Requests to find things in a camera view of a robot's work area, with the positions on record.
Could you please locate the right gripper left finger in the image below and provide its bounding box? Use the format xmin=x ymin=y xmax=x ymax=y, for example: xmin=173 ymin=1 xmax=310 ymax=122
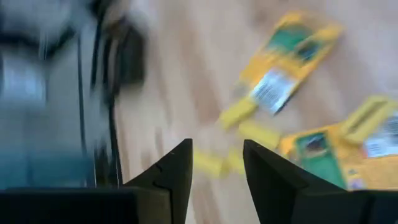
xmin=124 ymin=138 xmax=194 ymax=224

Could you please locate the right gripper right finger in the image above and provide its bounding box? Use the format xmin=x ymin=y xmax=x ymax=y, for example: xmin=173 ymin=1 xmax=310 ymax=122
xmin=243 ymin=139 xmax=374 ymax=224

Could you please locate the yellow crayon pack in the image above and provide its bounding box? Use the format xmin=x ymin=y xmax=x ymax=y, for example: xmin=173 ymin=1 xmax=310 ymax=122
xmin=238 ymin=10 xmax=344 ymax=116
xmin=279 ymin=95 xmax=398 ymax=191

